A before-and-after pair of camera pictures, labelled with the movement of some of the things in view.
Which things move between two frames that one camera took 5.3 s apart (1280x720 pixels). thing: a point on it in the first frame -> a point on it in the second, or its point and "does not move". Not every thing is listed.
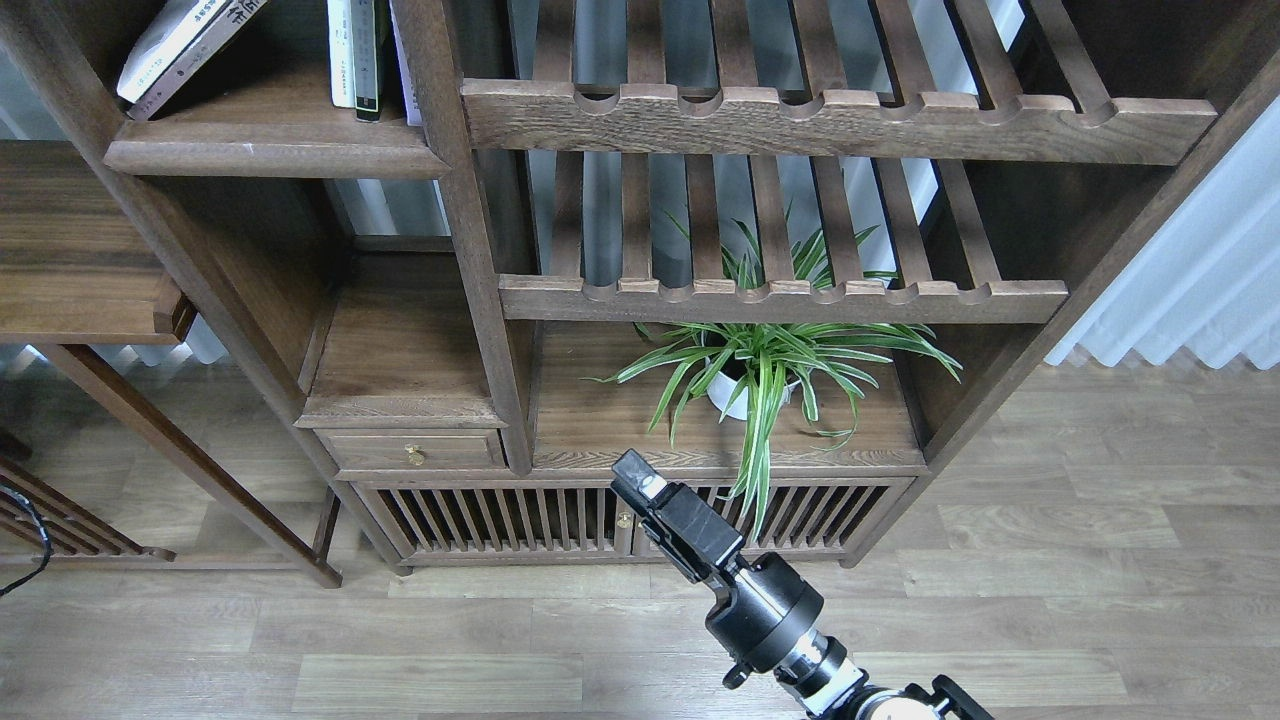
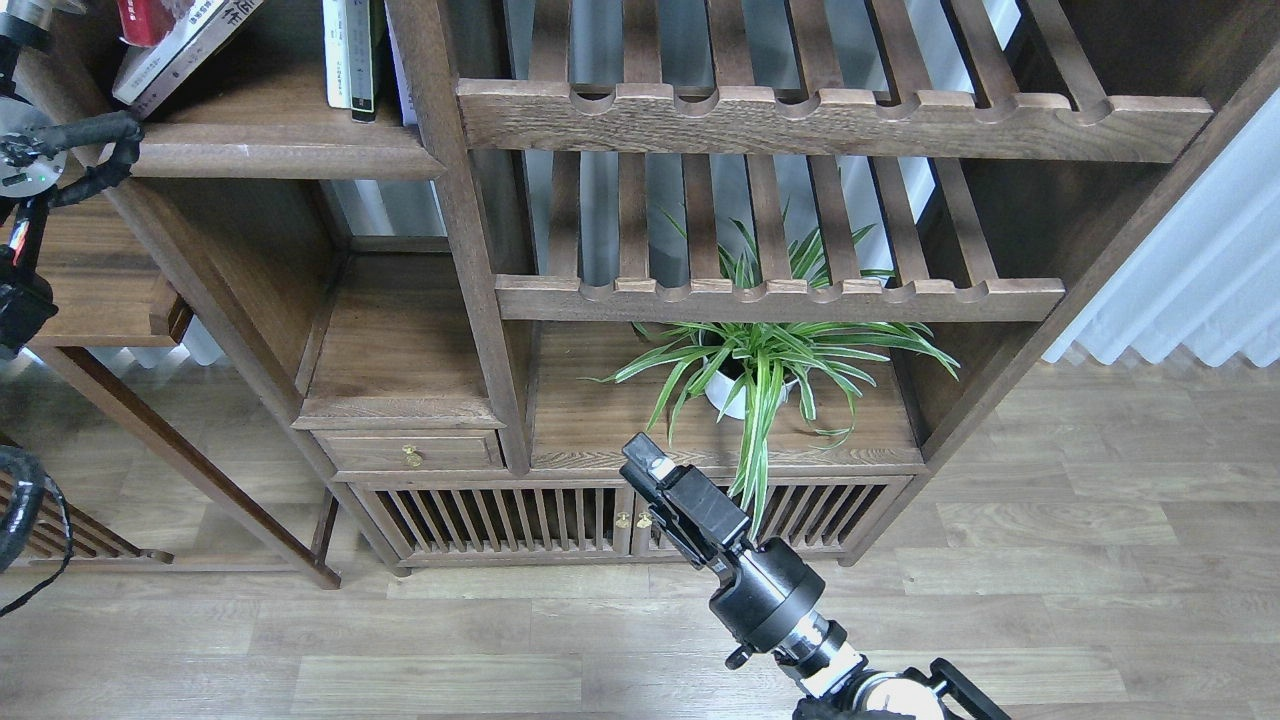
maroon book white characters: [196, 55] -> [145, 22]
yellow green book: [167, 30] does not move
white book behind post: [411, 110] does not move
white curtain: [1208, 282] does not move
